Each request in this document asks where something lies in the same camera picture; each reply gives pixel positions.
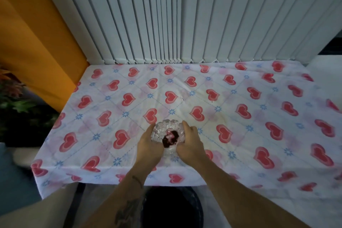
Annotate person's right forearm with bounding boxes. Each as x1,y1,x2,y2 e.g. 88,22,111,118
190,161,312,228

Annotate person's left hand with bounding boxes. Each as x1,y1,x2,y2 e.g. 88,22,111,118
135,123,164,168

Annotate white vertical blinds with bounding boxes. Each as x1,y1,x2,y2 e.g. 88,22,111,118
33,0,342,65

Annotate orange curtain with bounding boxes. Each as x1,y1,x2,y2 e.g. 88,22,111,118
0,0,90,113

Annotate black round bin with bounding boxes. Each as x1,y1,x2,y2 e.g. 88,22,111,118
141,186,204,228

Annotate dark red food piece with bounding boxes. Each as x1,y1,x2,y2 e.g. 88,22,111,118
162,130,179,148

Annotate person's left forearm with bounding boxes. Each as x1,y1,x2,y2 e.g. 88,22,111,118
80,162,157,228

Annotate green leafy plant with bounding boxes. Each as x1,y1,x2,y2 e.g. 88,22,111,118
0,68,60,147

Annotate person's right hand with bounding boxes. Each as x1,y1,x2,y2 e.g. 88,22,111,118
175,121,206,168

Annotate white heart-print tablecloth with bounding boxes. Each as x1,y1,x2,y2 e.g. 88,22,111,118
31,60,342,199

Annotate clear cut-glass bowl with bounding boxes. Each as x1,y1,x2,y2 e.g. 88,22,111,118
151,119,186,166

